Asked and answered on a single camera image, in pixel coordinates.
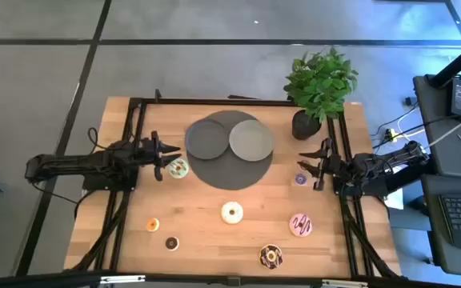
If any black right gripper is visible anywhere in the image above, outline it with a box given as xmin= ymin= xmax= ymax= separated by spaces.
xmin=297 ymin=138 xmax=348 ymax=192

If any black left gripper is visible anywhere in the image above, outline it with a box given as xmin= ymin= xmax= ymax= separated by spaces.
xmin=136 ymin=130 xmax=182 ymax=182

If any mint green frosted donut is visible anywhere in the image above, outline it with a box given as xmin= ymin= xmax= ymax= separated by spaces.
xmin=168 ymin=157 xmax=190 ymax=180

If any pink donut with chocolate drizzle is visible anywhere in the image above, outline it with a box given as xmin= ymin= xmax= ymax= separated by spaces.
xmin=288 ymin=213 xmax=314 ymax=238

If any large white frosted donut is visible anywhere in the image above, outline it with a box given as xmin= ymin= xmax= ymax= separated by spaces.
xmin=220 ymin=201 xmax=244 ymax=225

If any large chocolate sprinkled donut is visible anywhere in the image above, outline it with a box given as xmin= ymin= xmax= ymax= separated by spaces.
xmin=259 ymin=243 xmax=284 ymax=270

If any dark grey round plate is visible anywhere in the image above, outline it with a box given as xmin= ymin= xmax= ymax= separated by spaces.
xmin=184 ymin=118 xmax=231 ymax=161

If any light grey round plate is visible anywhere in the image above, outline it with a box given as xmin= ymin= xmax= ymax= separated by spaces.
xmin=228 ymin=118 xmax=275 ymax=162

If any round grey woven placemat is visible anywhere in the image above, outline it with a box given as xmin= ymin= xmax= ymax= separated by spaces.
xmin=185 ymin=110 xmax=275 ymax=191

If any green plant in black pot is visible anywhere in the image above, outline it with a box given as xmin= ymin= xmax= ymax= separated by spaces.
xmin=282 ymin=46 xmax=359 ymax=142

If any black stand pole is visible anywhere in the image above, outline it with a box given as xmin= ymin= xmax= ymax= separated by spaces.
xmin=429 ymin=34 xmax=461 ymax=90

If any black aluminium table frame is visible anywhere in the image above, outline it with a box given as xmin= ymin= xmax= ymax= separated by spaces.
xmin=0 ymin=94 xmax=461 ymax=288

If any yellow and white cable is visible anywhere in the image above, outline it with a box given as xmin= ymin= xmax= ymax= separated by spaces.
xmin=383 ymin=126 xmax=400 ymax=144

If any grey white cable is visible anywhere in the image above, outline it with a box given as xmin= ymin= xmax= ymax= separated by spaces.
xmin=426 ymin=118 xmax=461 ymax=150

